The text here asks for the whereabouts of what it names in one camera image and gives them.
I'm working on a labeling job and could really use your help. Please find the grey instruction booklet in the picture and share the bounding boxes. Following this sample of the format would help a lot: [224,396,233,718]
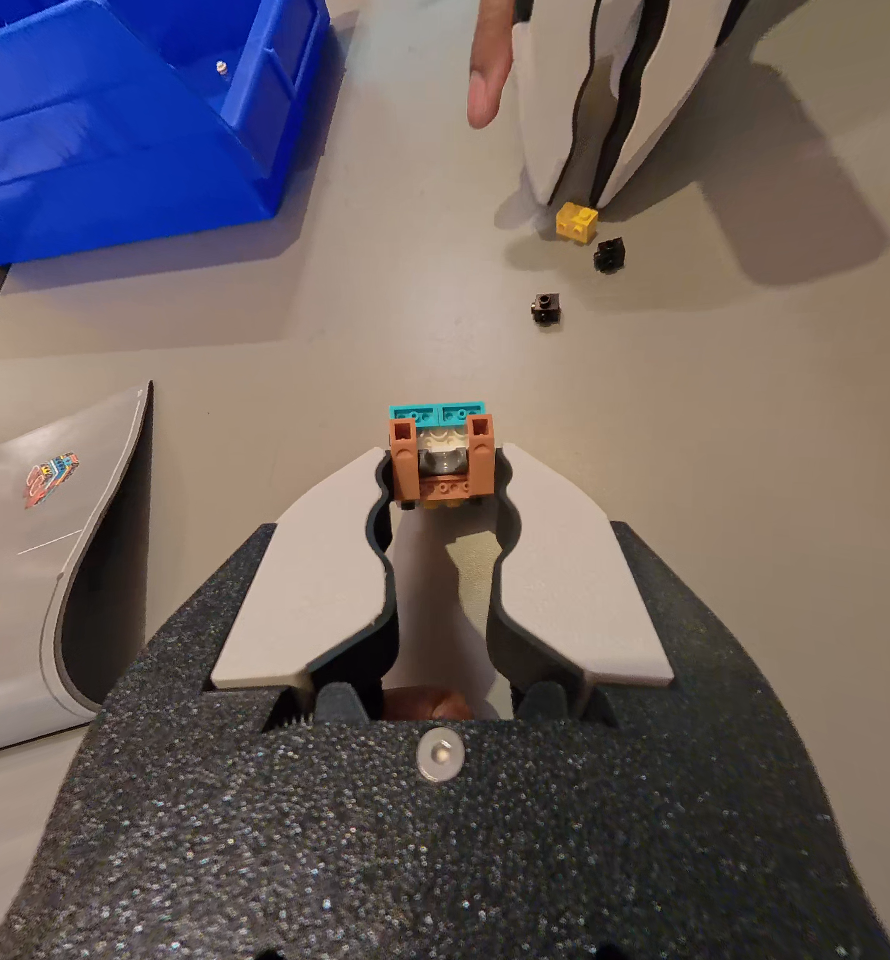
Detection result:
[0,380,155,760]

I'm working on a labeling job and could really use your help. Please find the brown teal toy brick model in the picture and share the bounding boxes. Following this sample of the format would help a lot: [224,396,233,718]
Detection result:
[388,401,500,515]

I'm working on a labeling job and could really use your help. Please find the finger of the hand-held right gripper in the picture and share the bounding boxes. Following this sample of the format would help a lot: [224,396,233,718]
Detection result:
[512,0,605,207]
[589,0,732,211]

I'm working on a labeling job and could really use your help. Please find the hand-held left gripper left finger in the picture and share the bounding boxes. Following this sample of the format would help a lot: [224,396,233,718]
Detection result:
[208,447,399,699]

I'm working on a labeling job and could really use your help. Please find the yellow toy brick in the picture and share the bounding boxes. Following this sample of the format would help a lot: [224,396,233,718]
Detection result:
[555,201,599,245]

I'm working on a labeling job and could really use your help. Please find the blue storage bin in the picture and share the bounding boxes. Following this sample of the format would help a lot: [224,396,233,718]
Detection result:
[0,0,333,267]

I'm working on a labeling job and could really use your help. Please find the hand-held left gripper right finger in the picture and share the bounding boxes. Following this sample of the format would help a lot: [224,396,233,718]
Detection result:
[487,442,676,699]

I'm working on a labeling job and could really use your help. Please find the grey desk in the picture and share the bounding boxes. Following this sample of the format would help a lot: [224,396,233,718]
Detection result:
[0,0,890,960]

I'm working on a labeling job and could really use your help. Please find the person's right hand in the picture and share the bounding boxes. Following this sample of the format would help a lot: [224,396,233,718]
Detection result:
[467,0,518,130]

